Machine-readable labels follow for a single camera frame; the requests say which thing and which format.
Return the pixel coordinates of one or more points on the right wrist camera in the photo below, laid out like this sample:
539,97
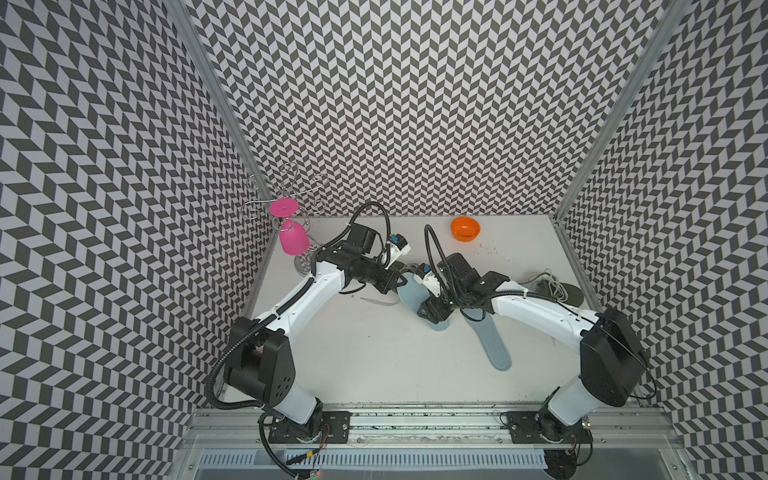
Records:
425,276

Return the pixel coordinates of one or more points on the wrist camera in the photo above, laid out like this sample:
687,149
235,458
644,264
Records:
397,246
425,276

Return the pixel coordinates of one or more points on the olive green sandal with laces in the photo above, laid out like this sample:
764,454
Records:
392,296

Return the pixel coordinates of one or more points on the silver wire glass rack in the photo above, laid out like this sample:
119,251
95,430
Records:
304,187

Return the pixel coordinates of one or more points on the orange bowl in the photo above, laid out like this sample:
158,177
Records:
465,229

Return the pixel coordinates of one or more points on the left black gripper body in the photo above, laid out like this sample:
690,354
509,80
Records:
373,272

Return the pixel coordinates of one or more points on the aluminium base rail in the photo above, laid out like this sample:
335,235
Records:
388,442

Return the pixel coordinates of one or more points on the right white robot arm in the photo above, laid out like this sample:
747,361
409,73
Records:
612,360

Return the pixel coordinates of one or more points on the pink plastic wine glass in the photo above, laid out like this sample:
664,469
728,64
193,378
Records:
293,236

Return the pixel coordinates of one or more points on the grey-blue insole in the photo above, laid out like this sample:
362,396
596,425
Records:
492,343
412,295

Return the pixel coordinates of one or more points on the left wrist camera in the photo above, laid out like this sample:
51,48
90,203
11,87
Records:
397,246

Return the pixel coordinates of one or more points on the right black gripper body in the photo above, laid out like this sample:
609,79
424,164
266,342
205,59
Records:
449,299

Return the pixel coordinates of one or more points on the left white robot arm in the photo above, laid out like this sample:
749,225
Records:
257,367

